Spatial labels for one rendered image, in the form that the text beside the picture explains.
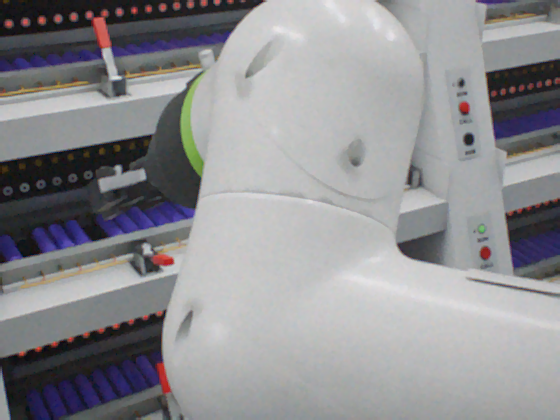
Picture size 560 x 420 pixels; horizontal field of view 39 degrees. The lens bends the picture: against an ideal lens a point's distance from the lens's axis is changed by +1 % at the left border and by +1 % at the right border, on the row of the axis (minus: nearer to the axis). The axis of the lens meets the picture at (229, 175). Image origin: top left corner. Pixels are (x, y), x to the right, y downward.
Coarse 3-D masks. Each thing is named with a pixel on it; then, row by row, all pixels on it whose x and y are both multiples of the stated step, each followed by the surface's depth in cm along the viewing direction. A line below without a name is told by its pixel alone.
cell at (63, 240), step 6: (48, 228) 96; (54, 228) 95; (60, 228) 95; (48, 234) 96; (54, 234) 94; (60, 234) 94; (66, 234) 94; (54, 240) 94; (60, 240) 93; (66, 240) 92; (60, 246) 92; (66, 246) 91; (72, 246) 92
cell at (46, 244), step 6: (36, 228) 95; (42, 228) 96; (36, 234) 94; (42, 234) 94; (36, 240) 94; (42, 240) 93; (48, 240) 93; (42, 246) 92; (48, 246) 91; (54, 246) 91; (42, 252) 91
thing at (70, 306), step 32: (416, 160) 110; (64, 192) 100; (416, 192) 108; (448, 192) 105; (416, 224) 105; (0, 288) 86; (32, 288) 87; (64, 288) 86; (96, 288) 86; (128, 288) 87; (160, 288) 89; (0, 320) 81; (32, 320) 83; (64, 320) 84; (96, 320) 86; (0, 352) 82
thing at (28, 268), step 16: (176, 224) 95; (112, 240) 91; (128, 240) 91; (160, 240) 93; (176, 240) 94; (32, 256) 88; (48, 256) 88; (64, 256) 88; (80, 256) 89; (96, 256) 90; (112, 256) 90; (0, 272) 85; (16, 272) 86; (32, 272) 87; (48, 272) 88; (80, 272) 88
